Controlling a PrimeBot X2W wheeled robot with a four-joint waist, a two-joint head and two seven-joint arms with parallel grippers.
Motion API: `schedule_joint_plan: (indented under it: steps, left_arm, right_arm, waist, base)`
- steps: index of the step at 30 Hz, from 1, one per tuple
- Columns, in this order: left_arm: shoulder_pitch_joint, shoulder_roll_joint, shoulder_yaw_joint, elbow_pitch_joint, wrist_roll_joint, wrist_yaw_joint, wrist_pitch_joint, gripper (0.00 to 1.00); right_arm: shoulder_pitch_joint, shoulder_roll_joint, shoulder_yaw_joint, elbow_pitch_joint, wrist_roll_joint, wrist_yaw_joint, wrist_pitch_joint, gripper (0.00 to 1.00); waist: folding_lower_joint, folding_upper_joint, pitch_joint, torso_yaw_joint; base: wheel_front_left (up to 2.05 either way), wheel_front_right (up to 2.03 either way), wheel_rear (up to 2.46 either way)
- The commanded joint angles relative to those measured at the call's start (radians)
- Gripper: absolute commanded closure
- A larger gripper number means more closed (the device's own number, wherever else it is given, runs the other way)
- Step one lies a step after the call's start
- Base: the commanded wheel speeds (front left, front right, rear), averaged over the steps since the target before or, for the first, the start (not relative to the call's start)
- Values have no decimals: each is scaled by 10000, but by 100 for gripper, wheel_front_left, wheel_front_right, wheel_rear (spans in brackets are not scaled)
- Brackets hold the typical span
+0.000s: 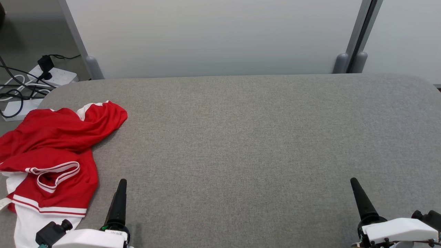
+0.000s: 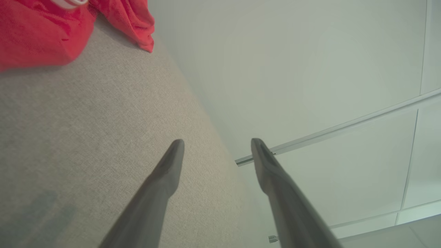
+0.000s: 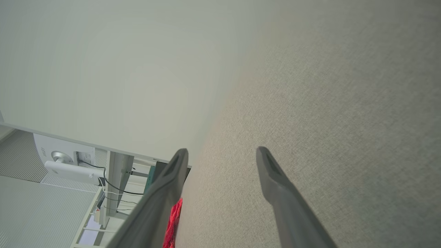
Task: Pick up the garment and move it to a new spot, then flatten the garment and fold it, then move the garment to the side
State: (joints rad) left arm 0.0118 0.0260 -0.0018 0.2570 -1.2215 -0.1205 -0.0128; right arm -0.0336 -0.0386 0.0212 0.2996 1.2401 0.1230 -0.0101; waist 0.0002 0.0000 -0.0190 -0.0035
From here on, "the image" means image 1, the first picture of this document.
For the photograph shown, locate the red white jersey top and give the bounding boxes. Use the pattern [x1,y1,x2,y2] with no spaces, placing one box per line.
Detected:
[0,150,99,248]

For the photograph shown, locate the light grey partition post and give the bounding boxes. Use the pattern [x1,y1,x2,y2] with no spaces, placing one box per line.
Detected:
[59,0,104,80]
[332,0,373,74]

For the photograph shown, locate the white floor cable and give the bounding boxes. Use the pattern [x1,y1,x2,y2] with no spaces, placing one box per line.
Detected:
[0,74,52,102]

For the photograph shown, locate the white power strip with plugs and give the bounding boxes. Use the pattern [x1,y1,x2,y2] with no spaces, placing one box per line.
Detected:
[29,65,79,87]

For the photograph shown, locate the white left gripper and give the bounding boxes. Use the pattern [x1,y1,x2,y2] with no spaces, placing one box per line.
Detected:
[52,179,133,248]

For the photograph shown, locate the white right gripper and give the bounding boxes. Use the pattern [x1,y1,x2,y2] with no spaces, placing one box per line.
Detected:
[351,178,439,248]

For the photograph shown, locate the plain white power strip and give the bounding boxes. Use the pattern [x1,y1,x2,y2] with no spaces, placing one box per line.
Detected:
[2,98,42,122]

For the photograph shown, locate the dark grey partition post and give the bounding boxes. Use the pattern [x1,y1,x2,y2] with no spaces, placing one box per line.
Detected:
[350,0,383,74]

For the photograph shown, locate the red shorts with white stripes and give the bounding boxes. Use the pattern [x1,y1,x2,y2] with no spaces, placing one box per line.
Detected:
[0,101,128,173]

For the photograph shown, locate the thin black adapter cable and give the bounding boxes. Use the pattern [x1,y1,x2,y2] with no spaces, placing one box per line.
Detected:
[48,53,82,61]

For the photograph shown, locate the black power adapter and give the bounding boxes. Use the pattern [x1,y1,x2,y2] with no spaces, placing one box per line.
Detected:
[37,55,55,80]

